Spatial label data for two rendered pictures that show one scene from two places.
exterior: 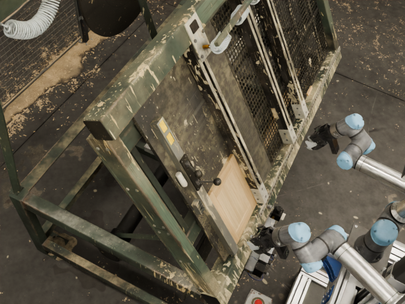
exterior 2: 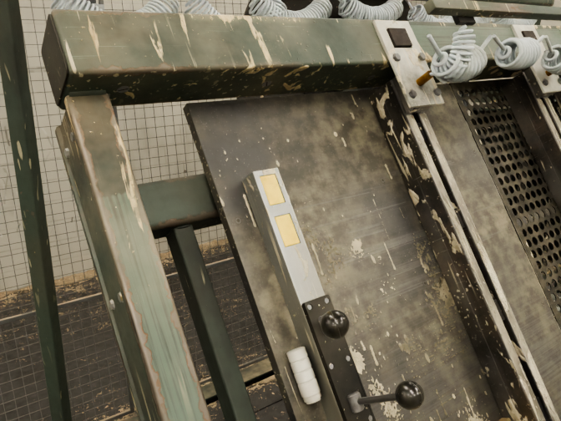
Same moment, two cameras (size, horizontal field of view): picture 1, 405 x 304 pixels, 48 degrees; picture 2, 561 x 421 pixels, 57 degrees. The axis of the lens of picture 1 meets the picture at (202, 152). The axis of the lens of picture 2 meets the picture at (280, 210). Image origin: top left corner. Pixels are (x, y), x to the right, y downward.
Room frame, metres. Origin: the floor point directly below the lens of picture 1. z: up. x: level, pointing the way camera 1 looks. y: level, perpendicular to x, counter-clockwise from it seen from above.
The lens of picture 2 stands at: (0.51, -0.29, 1.87)
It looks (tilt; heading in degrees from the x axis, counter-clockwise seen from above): 15 degrees down; 34
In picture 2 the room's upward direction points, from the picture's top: 3 degrees counter-clockwise
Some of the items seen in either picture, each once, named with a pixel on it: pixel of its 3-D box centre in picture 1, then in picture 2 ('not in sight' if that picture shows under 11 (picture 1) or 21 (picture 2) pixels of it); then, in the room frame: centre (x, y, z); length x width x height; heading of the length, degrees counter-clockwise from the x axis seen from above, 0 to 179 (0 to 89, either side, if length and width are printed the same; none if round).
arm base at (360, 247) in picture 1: (372, 245); not in sight; (1.07, -0.93, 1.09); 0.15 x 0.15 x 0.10
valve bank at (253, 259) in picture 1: (267, 245); not in sight; (1.18, -0.47, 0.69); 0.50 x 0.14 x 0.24; 160
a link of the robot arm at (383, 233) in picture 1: (381, 234); not in sight; (1.08, -0.93, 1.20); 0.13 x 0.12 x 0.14; 145
